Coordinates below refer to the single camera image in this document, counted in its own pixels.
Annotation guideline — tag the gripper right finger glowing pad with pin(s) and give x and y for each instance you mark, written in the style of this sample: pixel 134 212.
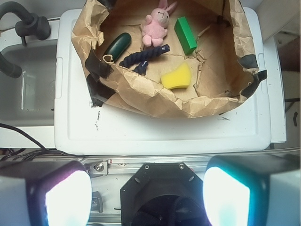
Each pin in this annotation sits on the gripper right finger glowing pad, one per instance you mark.
pixel 253 190

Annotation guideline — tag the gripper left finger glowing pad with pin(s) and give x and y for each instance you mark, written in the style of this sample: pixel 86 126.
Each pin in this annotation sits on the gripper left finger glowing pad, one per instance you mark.
pixel 44 193

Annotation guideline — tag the yellow curved sponge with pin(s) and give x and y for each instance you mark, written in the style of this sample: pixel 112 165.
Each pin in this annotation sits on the yellow curved sponge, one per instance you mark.
pixel 180 78

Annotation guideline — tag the green rectangular sponge block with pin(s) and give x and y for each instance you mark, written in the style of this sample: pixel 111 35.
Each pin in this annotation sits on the green rectangular sponge block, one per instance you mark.
pixel 185 35

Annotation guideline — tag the white plastic bin lid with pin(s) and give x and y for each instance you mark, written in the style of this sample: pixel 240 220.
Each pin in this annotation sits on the white plastic bin lid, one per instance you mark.
pixel 84 129

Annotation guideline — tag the grey plastic tub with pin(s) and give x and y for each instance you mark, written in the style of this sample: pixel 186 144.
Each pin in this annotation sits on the grey plastic tub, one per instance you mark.
pixel 29 99

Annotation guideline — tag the crumpled brown paper liner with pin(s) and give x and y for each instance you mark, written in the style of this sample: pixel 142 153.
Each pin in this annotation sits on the crumpled brown paper liner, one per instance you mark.
pixel 224 69

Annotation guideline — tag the black faucet pipe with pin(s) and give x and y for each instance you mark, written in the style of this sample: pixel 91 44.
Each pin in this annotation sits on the black faucet pipe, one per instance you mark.
pixel 30 24

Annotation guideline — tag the dark green cucumber toy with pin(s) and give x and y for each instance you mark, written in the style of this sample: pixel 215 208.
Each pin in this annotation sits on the dark green cucumber toy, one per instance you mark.
pixel 119 46

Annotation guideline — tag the pink plush bunny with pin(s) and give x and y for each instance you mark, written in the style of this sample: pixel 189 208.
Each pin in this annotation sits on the pink plush bunny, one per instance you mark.
pixel 154 30

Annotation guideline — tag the black octagonal mount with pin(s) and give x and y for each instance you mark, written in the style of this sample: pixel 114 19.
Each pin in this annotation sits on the black octagonal mount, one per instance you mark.
pixel 163 194

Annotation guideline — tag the navy blue rope toy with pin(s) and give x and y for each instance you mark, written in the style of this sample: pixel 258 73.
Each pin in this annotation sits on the navy blue rope toy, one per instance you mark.
pixel 142 58

